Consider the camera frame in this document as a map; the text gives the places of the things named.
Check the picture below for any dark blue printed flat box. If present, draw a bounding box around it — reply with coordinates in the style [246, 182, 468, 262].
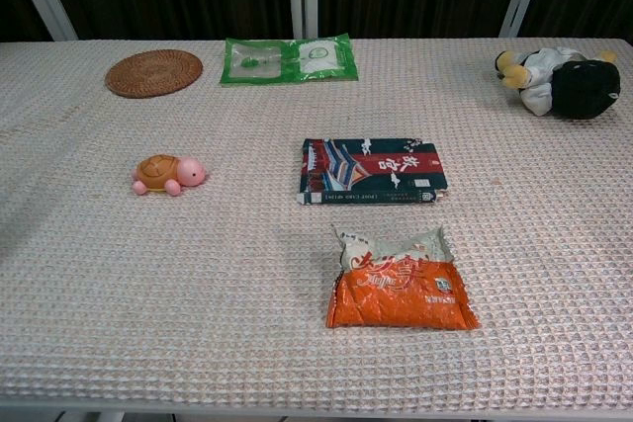
[296, 137, 449, 207]

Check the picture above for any black white plush penguin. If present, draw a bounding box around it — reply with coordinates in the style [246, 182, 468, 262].
[495, 46, 622, 121]

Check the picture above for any orange white snack packet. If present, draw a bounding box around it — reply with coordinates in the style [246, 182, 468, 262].
[325, 223, 481, 330]

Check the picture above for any white waffle-weave tablecloth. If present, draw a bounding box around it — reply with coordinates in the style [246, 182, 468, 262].
[0, 37, 633, 413]

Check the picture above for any green clear plastic package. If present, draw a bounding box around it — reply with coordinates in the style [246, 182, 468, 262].
[219, 33, 359, 86]

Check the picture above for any pink orange toy turtle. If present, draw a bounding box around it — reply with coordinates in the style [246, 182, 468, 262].
[131, 154, 208, 197]

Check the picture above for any round woven rattan coaster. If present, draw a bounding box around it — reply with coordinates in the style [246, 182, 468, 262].
[104, 48, 204, 99]

